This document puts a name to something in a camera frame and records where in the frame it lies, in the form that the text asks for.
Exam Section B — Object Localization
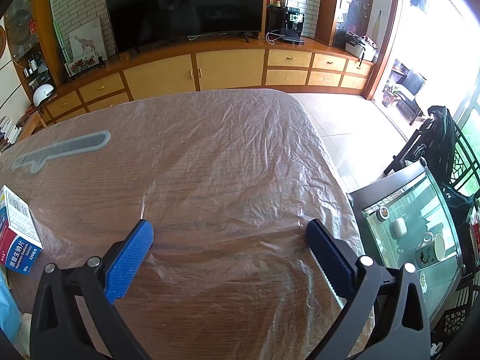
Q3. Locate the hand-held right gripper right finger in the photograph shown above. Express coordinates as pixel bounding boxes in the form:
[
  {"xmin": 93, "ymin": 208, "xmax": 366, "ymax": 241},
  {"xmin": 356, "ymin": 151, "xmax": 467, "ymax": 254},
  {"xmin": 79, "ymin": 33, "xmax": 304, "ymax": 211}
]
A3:
[{"xmin": 300, "ymin": 218, "xmax": 432, "ymax": 360}]

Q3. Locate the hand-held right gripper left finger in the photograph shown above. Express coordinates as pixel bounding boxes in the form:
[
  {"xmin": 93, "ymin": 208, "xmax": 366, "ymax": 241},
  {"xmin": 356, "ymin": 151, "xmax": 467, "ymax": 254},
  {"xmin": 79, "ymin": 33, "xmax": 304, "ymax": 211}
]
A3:
[{"xmin": 30, "ymin": 219, "xmax": 154, "ymax": 360}]

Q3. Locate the glass top side table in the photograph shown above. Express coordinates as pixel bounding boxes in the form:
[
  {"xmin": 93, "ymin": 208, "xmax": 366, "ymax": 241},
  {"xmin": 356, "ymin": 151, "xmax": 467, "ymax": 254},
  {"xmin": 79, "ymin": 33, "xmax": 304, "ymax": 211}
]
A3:
[{"xmin": 347, "ymin": 161, "xmax": 480, "ymax": 331}]

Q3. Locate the white mug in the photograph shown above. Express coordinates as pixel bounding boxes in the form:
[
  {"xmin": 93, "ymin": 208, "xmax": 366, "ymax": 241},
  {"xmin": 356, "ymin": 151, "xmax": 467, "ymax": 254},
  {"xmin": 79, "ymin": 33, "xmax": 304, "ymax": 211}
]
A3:
[{"xmin": 416, "ymin": 232, "xmax": 447, "ymax": 269}]

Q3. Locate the white blue medicine box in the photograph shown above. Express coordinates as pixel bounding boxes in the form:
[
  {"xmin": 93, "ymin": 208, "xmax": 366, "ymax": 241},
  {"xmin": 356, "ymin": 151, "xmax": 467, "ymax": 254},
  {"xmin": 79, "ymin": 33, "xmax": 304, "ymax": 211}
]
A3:
[{"xmin": 0, "ymin": 185, "xmax": 43, "ymax": 276}]

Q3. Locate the clear plastic table cover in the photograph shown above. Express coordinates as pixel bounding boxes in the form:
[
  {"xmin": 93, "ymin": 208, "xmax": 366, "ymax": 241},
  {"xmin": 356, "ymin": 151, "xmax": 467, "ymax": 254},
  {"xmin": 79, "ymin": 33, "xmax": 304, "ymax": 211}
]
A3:
[{"xmin": 0, "ymin": 89, "xmax": 376, "ymax": 360}]

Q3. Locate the black chair with dark clothes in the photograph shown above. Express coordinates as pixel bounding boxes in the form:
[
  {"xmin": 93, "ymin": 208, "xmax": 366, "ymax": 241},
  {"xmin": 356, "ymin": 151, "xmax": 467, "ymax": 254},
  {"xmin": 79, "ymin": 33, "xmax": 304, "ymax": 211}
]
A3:
[{"xmin": 383, "ymin": 105, "xmax": 469, "ymax": 181}]

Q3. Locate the wooden stool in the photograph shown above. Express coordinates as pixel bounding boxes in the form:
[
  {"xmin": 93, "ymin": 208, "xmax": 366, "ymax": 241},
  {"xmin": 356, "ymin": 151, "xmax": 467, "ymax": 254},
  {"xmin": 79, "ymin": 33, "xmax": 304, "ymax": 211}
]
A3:
[{"xmin": 19, "ymin": 110, "xmax": 47, "ymax": 139}]

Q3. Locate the row of books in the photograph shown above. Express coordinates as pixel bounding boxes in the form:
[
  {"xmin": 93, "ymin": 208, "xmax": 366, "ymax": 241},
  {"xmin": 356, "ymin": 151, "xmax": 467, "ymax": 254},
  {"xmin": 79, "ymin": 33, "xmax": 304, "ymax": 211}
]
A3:
[{"xmin": 0, "ymin": 114, "xmax": 23, "ymax": 151}]

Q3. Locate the white helmet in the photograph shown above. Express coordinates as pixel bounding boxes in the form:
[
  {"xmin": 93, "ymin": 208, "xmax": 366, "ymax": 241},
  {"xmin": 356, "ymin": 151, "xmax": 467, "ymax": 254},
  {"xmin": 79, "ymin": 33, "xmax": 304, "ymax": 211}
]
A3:
[{"xmin": 33, "ymin": 83, "xmax": 56, "ymax": 107}]

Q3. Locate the dark armchair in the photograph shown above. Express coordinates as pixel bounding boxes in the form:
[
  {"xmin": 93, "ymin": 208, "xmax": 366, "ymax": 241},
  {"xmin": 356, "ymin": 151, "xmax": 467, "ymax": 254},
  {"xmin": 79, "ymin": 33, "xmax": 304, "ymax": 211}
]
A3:
[{"xmin": 394, "ymin": 68, "xmax": 427, "ymax": 124}]

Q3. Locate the red flower painting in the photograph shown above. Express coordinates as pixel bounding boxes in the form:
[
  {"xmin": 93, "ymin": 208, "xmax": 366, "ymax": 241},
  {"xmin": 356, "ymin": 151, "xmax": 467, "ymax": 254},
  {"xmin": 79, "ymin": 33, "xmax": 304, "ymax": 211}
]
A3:
[{"xmin": 64, "ymin": 55, "xmax": 101, "ymax": 77}]

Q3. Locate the long wooden television cabinet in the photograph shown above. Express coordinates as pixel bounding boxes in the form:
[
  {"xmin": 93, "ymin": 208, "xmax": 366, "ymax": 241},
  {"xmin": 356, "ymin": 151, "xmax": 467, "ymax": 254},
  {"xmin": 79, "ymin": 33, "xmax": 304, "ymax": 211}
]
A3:
[{"xmin": 37, "ymin": 35, "xmax": 376, "ymax": 124}]

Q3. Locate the giraffe painting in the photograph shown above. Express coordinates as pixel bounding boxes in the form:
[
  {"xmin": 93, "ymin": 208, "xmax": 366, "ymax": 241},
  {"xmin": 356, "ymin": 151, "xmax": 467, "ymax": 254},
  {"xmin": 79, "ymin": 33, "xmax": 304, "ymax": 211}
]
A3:
[{"xmin": 68, "ymin": 18, "xmax": 107, "ymax": 62}]

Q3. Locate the black coffee machine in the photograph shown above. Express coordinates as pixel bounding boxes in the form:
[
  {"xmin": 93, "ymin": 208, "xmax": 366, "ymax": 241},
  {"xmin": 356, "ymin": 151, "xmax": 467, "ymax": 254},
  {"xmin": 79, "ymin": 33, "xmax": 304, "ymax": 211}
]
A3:
[{"xmin": 281, "ymin": 7, "xmax": 305, "ymax": 46}]

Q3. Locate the black flat screen television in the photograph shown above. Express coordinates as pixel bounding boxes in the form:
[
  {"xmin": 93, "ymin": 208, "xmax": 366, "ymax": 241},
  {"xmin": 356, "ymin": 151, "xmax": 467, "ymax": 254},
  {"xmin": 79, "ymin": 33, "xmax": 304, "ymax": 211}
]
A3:
[{"xmin": 103, "ymin": 0, "xmax": 266, "ymax": 55}]

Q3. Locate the wooden wall shelf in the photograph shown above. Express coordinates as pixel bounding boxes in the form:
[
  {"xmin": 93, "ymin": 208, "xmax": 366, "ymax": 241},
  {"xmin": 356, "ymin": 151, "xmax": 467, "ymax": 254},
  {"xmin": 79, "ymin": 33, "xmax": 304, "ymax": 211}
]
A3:
[{"xmin": 0, "ymin": 0, "xmax": 57, "ymax": 102}]

